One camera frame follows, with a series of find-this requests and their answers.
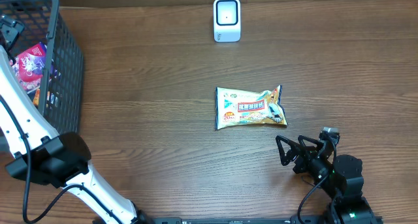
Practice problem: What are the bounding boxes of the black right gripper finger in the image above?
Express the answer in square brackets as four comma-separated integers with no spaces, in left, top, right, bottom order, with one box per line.
[298,135,323,152]
[275,135,300,167]

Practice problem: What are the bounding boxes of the gold wet wipes pack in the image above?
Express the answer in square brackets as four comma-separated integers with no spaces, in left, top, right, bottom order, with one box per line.
[215,85,288,130]

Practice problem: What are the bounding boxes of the small orange box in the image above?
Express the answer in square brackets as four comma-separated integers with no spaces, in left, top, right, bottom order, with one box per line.
[32,89,40,107]

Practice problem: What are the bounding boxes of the red purple snack packet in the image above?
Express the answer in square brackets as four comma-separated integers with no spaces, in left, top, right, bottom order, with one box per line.
[12,42,47,93]

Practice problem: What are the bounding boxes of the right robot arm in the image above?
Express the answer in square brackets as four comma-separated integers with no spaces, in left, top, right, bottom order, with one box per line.
[276,130,383,224]

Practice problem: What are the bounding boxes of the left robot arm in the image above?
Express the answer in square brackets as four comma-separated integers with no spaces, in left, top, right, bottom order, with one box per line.
[1,15,153,223]

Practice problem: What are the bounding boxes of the white barcode scanner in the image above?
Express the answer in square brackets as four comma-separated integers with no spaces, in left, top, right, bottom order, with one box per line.
[213,0,241,42]

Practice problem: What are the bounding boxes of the grey plastic mesh basket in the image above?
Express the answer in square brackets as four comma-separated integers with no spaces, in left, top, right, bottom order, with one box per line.
[1,0,84,134]

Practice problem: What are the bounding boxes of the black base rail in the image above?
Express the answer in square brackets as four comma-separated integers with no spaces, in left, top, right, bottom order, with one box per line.
[93,216,385,224]

